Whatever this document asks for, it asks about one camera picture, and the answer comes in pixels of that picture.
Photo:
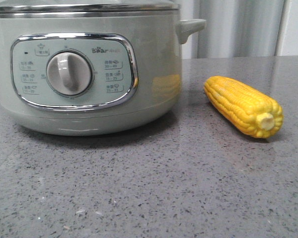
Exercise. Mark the green electric cooking pot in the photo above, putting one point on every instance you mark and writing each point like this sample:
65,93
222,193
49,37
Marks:
91,73

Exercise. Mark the yellow corn cob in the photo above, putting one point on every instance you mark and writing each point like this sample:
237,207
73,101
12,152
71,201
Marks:
249,110

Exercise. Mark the glass pot lid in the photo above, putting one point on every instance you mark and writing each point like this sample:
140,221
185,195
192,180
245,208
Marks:
49,6

